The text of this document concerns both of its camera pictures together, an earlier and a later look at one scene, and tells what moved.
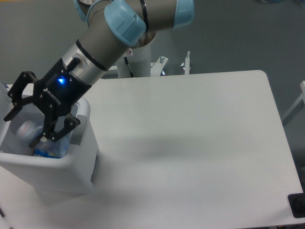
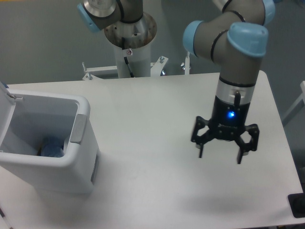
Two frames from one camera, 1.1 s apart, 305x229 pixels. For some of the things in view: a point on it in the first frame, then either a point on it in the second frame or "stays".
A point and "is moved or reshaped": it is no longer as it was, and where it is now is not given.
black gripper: x=58 y=89 to x=228 y=120
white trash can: x=74 y=173 stays
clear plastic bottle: x=31 y=132 is moved or reshaped
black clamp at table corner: x=297 y=203 stays
